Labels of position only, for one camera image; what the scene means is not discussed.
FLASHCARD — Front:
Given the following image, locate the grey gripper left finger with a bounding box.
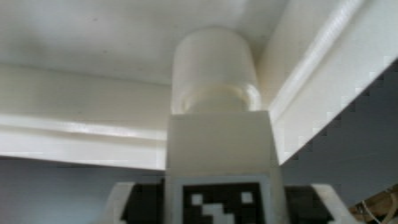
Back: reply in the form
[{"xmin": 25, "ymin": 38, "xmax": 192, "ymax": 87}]
[{"xmin": 101, "ymin": 182, "xmax": 163, "ymax": 224}]

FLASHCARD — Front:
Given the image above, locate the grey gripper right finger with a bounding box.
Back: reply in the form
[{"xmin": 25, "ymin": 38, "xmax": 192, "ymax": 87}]
[{"xmin": 284, "ymin": 184, "xmax": 359, "ymax": 224}]

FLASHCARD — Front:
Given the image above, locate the white leg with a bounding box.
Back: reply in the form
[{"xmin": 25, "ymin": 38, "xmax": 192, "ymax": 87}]
[{"xmin": 162, "ymin": 94, "xmax": 289, "ymax": 224}]

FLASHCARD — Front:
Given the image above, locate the white square tabletop part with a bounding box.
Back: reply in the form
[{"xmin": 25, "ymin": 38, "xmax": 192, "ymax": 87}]
[{"xmin": 0, "ymin": 0, "xmax": 398, "ymax": 170}]

